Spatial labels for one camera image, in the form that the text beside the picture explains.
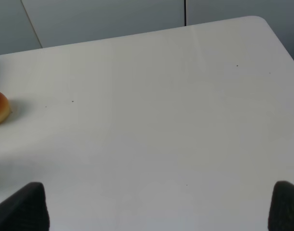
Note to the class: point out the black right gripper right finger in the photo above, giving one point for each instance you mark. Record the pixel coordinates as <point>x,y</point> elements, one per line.
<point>281,212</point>

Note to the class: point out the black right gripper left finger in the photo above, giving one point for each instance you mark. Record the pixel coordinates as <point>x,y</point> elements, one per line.
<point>25,210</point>

